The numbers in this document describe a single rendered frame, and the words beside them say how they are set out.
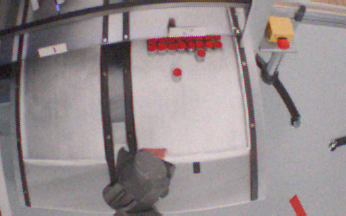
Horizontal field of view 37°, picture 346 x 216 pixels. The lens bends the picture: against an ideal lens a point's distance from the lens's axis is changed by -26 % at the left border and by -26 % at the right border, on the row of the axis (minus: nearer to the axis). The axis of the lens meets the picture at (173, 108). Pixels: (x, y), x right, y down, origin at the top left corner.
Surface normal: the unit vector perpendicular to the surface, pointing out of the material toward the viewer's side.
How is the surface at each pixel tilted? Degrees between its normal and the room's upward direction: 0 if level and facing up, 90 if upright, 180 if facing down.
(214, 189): 0
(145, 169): 44
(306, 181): 0
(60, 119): 0
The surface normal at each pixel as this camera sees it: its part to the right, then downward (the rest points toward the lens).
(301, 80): 0.04, -0.25
